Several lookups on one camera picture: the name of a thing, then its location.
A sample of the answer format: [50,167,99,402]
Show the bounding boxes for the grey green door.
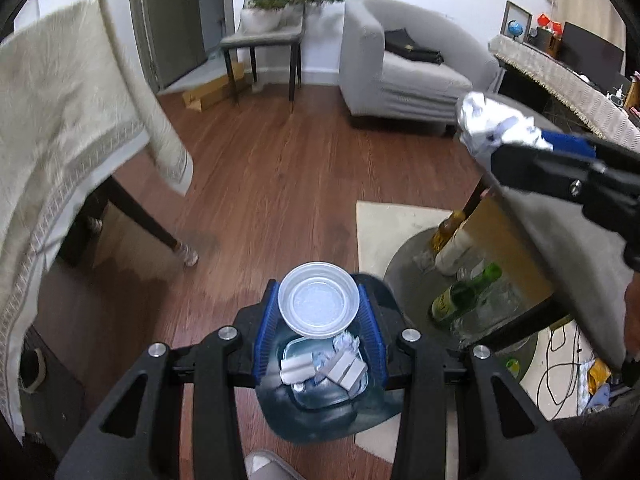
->
[127,0,233,91]

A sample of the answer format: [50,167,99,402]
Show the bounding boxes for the green glass bottle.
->
[430,262,502,323]

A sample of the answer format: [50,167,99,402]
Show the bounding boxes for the white round plastic lid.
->
[278,261,361,341]

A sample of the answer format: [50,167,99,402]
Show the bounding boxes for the silver picture frame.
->
[500,1,533,43]

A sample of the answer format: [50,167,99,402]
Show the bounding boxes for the blue plastic trash bin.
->
[234,272,407,443]

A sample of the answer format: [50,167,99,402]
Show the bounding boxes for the beige patterned tablecloth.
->
[0,0,195,441]

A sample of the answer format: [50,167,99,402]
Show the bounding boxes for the grey slipper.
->
[245,451,301,480]

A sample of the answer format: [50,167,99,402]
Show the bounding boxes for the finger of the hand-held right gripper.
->
[490,142,593,197]
[540,129,601,161]

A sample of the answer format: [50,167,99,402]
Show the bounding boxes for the flat cardboard box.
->
[181,62,246,111]

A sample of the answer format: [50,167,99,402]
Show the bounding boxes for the silver foil ball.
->
[332,331,361,356]

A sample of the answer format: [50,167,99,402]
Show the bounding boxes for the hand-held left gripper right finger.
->
[356,284,583,480]

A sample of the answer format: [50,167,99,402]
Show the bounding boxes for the black computer monitor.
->
[557,21,626,86]

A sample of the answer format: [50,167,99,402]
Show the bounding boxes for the colourful plastic bags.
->
[575,357,631,413]

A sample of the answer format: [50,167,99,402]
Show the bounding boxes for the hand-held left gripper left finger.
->
[54,280,281,480]

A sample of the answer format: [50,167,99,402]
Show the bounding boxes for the person's right forearm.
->
[622,270,640,366]

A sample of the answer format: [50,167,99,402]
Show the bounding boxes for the beige lace desk cloth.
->
[489,34,640,153]

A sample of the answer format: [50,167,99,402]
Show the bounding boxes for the person's dark trouser leg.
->
[550,400,640,480]

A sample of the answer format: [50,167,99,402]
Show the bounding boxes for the grey dining chair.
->
[221,0,306,103]

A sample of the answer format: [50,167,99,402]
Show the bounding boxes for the tan cardboard panel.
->
[457,195,556,306]

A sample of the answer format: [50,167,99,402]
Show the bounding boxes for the white paper wad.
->
[455,91,555,168]

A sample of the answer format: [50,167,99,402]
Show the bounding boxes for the clear glass bottle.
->
[452,285,523,341]

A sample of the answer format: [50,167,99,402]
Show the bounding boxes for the dark wooden table leg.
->
[107,175,199,267]

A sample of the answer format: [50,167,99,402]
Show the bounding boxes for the white paper box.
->
[280,352,317,383]
[320,347,368,391]

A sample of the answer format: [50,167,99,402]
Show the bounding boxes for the black cable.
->
[537,322,583,406]

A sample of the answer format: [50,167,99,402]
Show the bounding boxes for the grey upholstered armchair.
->
[339,0,501,136]

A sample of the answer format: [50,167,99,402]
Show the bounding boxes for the black leather bag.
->
[384,29,445,65]

